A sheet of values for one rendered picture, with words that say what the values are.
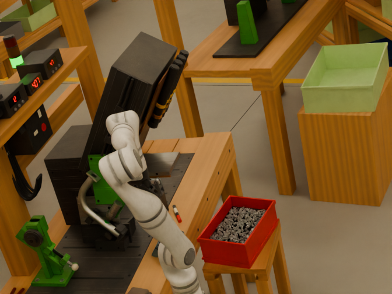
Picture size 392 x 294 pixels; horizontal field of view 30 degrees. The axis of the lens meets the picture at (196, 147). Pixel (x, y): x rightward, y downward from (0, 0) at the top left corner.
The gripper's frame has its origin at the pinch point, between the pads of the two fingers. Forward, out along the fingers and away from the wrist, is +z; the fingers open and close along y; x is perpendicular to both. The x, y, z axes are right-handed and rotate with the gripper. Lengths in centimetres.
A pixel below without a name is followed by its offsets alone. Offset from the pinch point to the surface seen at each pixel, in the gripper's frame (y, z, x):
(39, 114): 55, -17, -41
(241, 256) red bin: -19, 44, -28
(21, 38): 342, 104, -491
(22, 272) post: 69, 40, -13
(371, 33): -45, 92, -371
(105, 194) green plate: 35, 19, -36
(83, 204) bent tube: 44, 21, -32
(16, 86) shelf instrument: 58, -32, -36
